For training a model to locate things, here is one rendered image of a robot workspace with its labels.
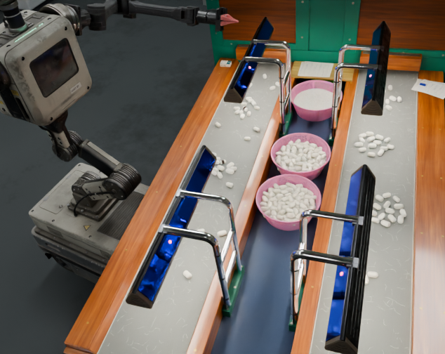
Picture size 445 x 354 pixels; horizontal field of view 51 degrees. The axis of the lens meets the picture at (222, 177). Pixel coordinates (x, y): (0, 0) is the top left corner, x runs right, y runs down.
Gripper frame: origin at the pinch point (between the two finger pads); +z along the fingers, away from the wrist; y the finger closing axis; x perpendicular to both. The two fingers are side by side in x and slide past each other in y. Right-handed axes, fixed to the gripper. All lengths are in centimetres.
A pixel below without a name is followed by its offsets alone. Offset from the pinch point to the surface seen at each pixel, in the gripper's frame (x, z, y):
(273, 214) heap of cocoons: 47, 44, 64
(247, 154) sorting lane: 19, 19, 55
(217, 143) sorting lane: 17, 2, 54
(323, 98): -30, 38, 38
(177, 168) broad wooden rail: 41, -6, 60
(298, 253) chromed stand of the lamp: 96, 68, 42
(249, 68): 13.4, 13.9, 16.5
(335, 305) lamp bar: 104, 82, 48
